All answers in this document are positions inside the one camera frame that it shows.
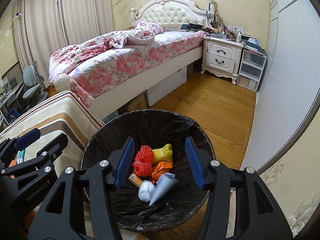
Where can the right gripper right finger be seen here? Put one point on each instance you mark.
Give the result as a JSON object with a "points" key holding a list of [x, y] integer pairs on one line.
{"points": [[257, 213]]}

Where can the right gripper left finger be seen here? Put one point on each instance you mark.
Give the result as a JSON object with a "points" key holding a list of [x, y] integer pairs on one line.
{"points": [[61, 215]]}

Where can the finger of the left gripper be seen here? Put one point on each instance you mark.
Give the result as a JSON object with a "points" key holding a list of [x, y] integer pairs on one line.
{"points": [[46, 156], [9, 147]]}

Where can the orange paper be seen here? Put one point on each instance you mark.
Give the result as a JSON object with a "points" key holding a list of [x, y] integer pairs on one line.
{"points": [[13, 163]]}

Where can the white paper ball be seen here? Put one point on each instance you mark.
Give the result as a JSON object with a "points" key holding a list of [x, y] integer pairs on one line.
{"points": [[146, 191]]}

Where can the red foam net bundle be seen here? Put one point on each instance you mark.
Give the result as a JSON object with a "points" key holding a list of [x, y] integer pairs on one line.
{"points": [[143, 162]]}

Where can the orange wrapper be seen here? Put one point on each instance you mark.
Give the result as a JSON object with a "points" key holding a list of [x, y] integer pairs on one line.
{"points": [[160, 169]]}

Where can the grey toothpaste box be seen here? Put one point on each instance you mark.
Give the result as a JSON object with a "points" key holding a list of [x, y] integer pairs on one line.
{"points": [[165, 183]]}

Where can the yellow foam net bundle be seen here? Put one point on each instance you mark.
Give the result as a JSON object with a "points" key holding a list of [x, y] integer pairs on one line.
{"points": [[162, 154]]}

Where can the black lined trash bin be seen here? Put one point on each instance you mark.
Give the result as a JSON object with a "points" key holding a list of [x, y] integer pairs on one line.
{"points": [[153, 128]]}

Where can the study desk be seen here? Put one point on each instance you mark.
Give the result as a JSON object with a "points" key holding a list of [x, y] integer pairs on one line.
{"points": [[10, 101]]}

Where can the striped table cloth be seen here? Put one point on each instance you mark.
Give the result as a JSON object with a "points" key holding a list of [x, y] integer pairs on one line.
{"points": [[62, 113]]}

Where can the grey desk chair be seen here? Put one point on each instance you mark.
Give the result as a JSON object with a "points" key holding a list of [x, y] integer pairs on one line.
{"points": [[34, 83]]}

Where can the cardboard box under bed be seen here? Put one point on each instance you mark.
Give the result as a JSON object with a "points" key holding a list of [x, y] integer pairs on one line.
{"points": [[138, 103]]}

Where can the floral quilt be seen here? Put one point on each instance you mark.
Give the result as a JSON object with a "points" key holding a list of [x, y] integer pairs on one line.
{"points": [[67, 58]]}

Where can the beige curtains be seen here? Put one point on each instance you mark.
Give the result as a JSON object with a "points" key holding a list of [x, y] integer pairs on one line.
{"points": [[43, 26]]}

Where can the plastic drawer unit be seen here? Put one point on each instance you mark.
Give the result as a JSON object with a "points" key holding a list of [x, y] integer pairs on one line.
{"points": [[251, 69]]}

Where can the white tufted bed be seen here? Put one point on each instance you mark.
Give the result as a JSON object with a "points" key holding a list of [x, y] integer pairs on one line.
{"points": [[109, 80]]}

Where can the white nightstand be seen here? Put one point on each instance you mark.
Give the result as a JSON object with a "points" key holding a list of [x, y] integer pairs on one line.
{"points": [[221, 57]]}

